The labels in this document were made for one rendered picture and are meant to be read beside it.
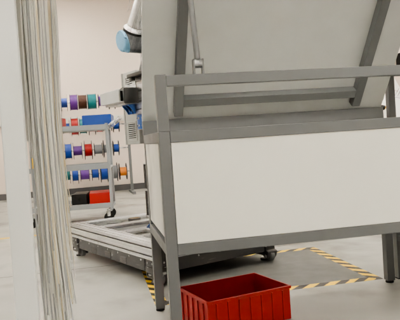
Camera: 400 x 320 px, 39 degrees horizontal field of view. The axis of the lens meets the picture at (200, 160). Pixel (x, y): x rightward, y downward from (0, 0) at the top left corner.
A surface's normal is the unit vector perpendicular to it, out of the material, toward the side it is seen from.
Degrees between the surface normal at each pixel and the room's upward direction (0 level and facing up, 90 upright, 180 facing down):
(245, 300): 90
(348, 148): 90
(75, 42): 90
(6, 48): 90
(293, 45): 128
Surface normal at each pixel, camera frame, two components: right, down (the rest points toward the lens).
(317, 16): 0.18, 0.64
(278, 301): 0.43, 0.00
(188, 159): 0.18, 0.02
